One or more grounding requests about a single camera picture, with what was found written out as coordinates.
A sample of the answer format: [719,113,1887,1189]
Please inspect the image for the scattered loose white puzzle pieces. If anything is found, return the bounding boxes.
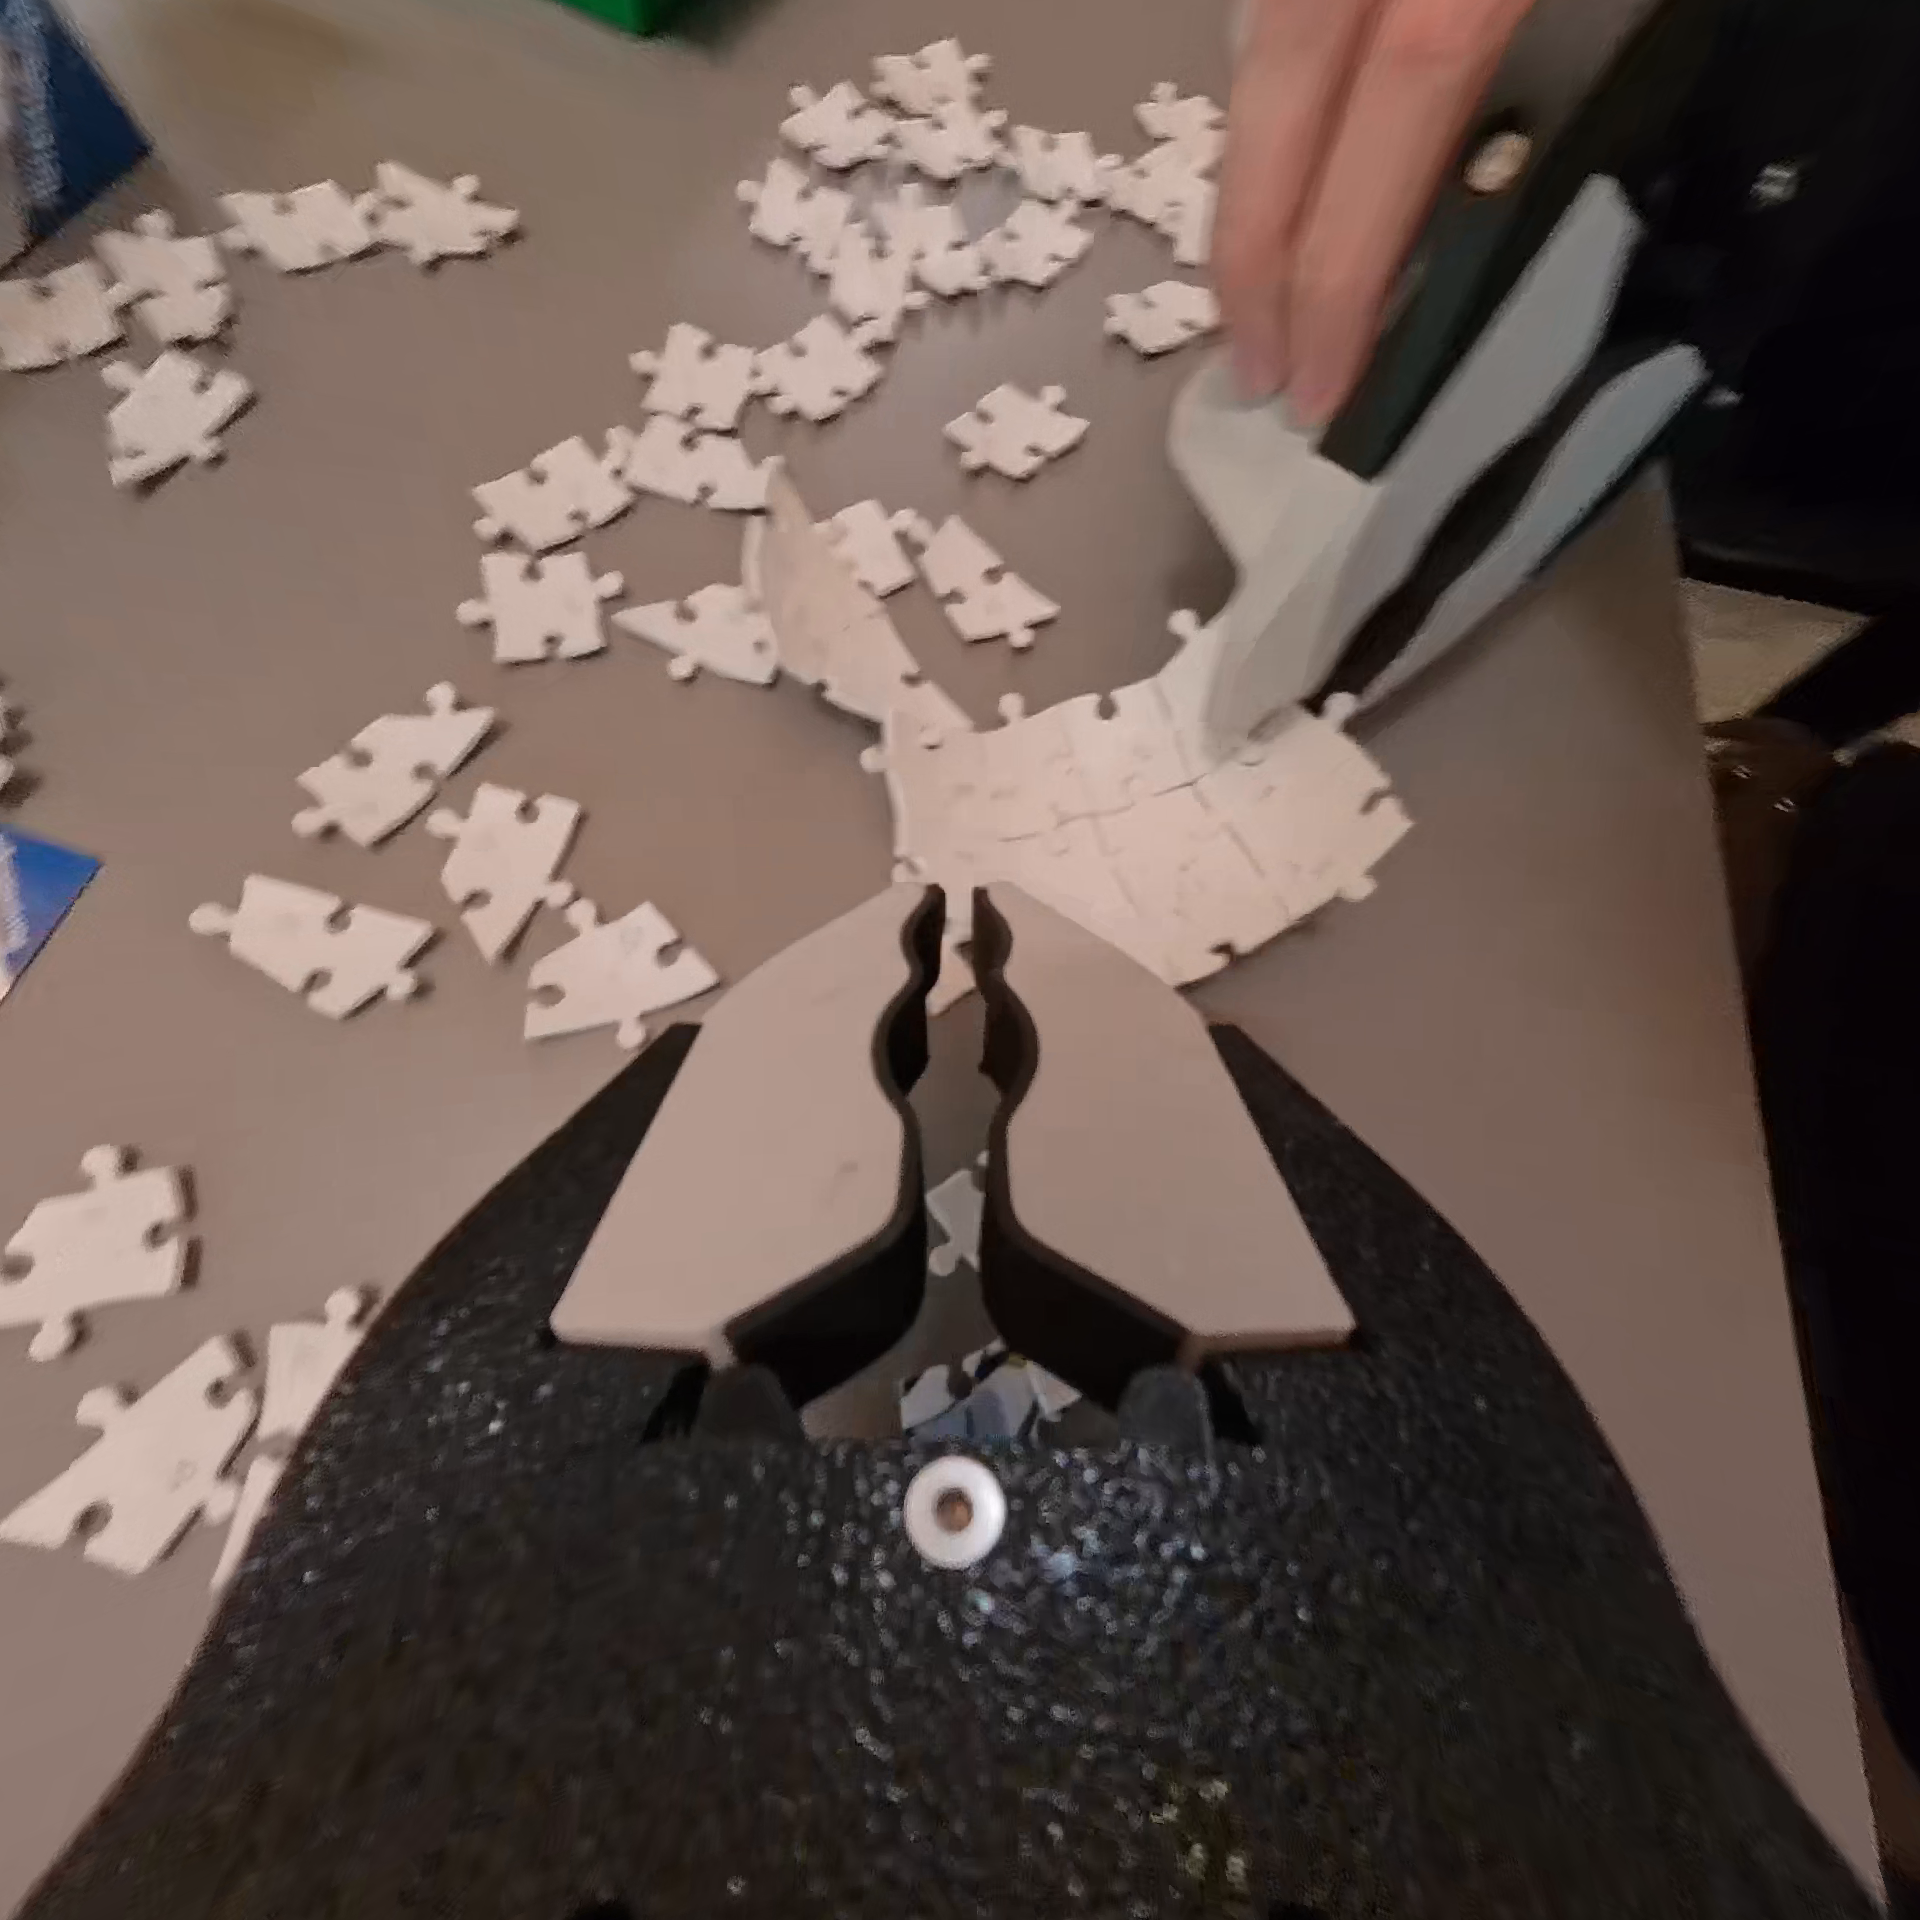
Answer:
[0,37,1235,1596]

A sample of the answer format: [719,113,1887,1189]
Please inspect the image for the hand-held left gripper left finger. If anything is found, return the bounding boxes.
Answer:
[550,882,951,1408]

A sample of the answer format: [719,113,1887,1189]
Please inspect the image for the small curved assembled puzzle section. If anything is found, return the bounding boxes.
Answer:
[741,461,975,740]

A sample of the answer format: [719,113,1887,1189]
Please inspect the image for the blue cartoon print puzzle box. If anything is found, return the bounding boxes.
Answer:
[0,0,156,274]

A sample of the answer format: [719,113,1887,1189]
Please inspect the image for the large curved assembled puzzle section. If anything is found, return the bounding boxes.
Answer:
[861,607,1414,1448]

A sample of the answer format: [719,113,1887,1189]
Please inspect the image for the person's right hand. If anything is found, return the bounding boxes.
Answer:
[1212,0,1535,431]

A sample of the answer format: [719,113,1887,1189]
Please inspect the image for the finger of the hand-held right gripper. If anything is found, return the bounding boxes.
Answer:
[1316,349,1714,711]
[1167,176,1648,748]

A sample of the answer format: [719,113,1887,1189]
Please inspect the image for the white and blue instruction leaflet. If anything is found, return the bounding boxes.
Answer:
[0,822,106,1004]

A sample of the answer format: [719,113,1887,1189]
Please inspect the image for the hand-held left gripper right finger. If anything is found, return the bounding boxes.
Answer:
[968,882,1360,1415]

